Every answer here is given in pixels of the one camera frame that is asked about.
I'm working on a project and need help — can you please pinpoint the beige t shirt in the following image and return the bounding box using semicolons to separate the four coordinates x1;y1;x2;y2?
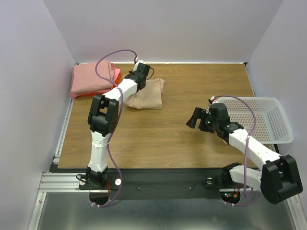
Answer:
124;78;165;109

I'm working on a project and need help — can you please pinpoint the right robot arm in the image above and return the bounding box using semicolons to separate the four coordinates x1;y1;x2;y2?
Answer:
186;103;303;204

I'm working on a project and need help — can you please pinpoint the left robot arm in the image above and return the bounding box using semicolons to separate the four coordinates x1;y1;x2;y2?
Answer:
83;61;151;189

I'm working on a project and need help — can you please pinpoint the folded light pink t shirt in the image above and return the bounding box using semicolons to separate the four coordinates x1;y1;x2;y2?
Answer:
113;68;120;81

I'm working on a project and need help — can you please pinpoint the white plastic basket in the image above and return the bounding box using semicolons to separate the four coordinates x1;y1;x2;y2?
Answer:
217;97;294;144

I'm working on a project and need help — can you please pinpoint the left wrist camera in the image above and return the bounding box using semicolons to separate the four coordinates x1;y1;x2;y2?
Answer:
133;60;146;69

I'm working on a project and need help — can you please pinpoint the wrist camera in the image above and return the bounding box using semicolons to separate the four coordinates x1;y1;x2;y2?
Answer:
133;60;146;69
208;96;219;106

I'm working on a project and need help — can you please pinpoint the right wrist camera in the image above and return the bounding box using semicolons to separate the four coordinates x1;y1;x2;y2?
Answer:
208;96;219;106

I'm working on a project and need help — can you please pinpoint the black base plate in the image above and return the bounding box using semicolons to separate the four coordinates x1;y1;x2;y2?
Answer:
79;167;250;201

